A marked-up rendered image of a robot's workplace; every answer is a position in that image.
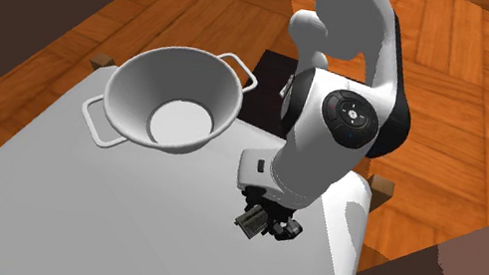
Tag white table with wooden legs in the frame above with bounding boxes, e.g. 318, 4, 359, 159
0, 37, 409, 275

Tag white two-handled bowl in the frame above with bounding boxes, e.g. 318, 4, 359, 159
75, 30, 263, 171

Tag small grey ribbed box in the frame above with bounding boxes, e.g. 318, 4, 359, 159
232, 204, 271, 243

